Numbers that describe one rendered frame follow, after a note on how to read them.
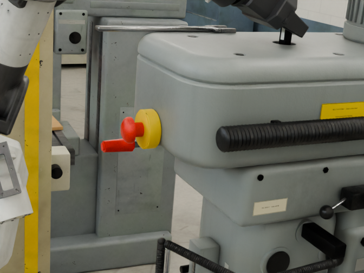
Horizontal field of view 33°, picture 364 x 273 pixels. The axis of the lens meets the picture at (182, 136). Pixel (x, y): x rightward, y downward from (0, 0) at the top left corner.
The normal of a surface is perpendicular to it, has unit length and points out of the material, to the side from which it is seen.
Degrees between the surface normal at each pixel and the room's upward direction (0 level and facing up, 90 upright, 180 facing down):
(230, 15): 90
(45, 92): 90
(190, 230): 0
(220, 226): 90
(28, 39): 119
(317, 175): 90
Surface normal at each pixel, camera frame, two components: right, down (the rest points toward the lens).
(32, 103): 0.44, 0.31
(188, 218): 0.08, -0.95
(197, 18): -0.89, 0.07
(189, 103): -0.58, 0.21
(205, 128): -0.23, 0.29
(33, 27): 0.66, 0.67
